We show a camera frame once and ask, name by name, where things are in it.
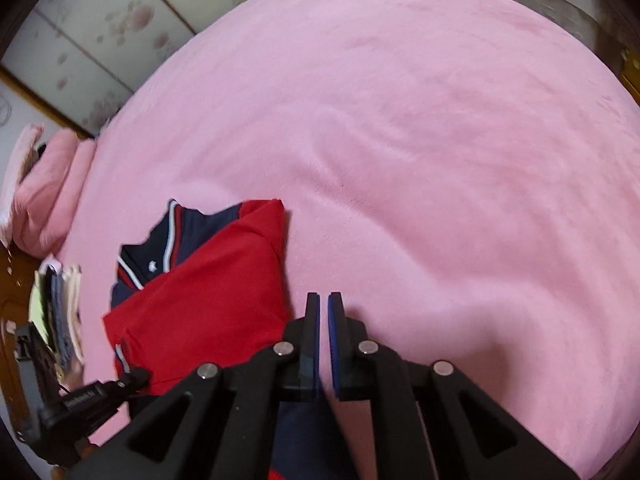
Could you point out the red and navy polo shirt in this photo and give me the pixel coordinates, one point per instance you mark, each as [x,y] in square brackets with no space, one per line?
[210,300]

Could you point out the pink fleece bed blanket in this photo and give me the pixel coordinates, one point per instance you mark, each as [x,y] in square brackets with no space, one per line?
[425,160]

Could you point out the wooden headboard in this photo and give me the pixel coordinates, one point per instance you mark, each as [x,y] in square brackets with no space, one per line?
[14,290]

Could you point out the folded pink quilt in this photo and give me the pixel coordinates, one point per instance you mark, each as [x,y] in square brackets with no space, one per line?
[47,200]

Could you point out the wooden cabinet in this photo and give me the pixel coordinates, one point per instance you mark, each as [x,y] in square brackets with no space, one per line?
[627,75]

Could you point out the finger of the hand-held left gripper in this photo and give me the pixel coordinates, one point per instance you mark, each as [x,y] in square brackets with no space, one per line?
[127,385]

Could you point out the floral wardrobe doors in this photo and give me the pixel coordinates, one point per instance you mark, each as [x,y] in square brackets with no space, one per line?
[100,35]

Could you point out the stack of folded clothes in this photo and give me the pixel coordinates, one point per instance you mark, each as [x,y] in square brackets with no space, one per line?
[55,310]

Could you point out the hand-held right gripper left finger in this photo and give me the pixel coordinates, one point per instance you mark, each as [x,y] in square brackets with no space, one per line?
[313,345]

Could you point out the pink pillow with lace trim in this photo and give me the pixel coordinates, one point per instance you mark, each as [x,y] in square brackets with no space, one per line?
[17,165]

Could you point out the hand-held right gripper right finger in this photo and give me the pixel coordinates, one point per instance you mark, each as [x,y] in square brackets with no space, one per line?
[334,350]

